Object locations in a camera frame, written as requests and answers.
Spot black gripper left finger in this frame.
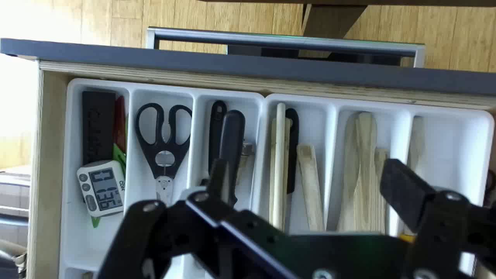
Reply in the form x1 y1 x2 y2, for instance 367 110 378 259
95 156 235 279

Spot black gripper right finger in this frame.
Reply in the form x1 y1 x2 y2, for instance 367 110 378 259
379 158 496 279

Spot black handled kitchen scissors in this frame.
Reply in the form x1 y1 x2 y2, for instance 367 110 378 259
134 102 192 205

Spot open grey front drawer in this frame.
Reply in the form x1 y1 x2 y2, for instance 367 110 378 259
0 31 496 279

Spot light wooden spatula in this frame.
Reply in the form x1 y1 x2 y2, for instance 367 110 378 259
337 112 387 232

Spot white digital kitchen timer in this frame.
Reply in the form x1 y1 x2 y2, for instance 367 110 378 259
75 160 123 217

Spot white cutlery organizer tray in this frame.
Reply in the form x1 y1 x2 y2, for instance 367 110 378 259
58 79 494 279

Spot black rectangular sharpener block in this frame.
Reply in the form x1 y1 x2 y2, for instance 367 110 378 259
81 91 114 164

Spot black handled knife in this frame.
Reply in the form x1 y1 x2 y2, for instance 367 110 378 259
207 101 244 206

